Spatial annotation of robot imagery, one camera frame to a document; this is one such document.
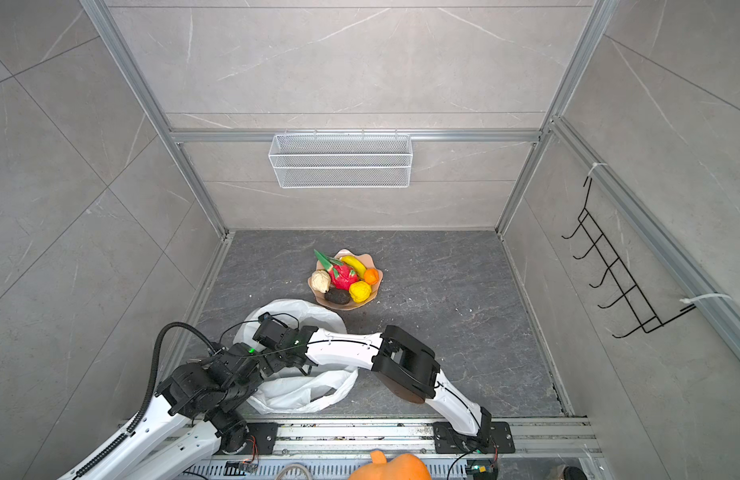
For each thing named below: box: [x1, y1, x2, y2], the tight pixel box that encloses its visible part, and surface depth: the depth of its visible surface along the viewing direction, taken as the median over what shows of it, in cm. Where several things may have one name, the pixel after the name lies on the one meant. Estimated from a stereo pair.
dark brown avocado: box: [324, 287, 351, 305], surface depth 95 cm
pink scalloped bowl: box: [307, 249, 384, 311], surface depth 100 cm
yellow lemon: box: [349, 281, 372, 303], surface depth 95 cm
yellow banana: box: [340, 255, 367, 278], surface depth 105 cm
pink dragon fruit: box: [313, 249, 359, 291], surface depth 97 cm
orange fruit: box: [364, 268, 379, 285], surface depth 99 cm
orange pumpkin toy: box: [348, 450, 431, 480], surface depth 66 cm
